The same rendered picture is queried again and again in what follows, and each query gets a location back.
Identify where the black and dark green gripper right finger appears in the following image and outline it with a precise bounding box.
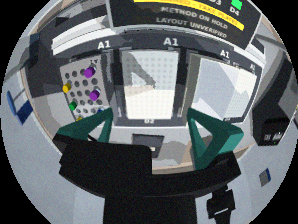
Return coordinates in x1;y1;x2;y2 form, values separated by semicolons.
187;107;244;170

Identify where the white benchtop lab instrument with lid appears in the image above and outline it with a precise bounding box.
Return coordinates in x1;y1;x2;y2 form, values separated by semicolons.
252;58;298;146

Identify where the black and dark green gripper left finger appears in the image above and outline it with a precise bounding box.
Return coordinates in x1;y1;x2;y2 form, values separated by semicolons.
56;107;114;143

